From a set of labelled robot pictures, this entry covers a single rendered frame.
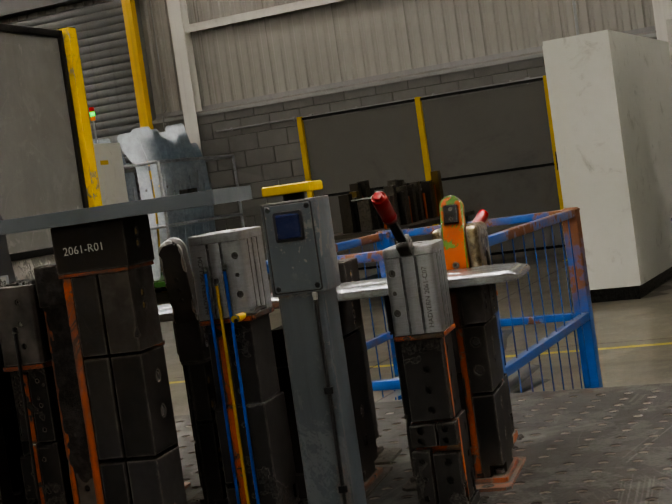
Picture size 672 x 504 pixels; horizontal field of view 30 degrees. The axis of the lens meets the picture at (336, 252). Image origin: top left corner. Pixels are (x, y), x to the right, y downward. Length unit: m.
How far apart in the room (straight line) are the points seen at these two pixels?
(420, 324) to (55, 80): 4.06
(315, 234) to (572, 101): 8.16
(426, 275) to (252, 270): 0.25
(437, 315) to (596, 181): 7.97
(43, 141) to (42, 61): 0.35
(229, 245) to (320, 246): 0.23
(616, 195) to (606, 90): 0.78
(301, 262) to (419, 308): 0.21
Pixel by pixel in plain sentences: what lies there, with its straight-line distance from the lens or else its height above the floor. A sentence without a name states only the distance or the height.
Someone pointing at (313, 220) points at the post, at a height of 1.11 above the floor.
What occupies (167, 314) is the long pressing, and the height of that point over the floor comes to 1.00.
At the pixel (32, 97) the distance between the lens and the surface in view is 5.38.
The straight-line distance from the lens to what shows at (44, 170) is 5.37.
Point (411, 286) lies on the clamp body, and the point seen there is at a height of 1.01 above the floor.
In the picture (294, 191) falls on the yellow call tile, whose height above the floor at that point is 1.15.
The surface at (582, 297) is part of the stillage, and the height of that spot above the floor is 0.62.
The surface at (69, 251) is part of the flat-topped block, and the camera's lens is 1.60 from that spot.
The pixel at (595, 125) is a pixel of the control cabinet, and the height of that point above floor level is 1.32.
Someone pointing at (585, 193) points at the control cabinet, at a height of 0.83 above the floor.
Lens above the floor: 1.15
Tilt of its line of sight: 3 degrees down
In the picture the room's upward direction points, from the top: 8 degrees counter-clockwise
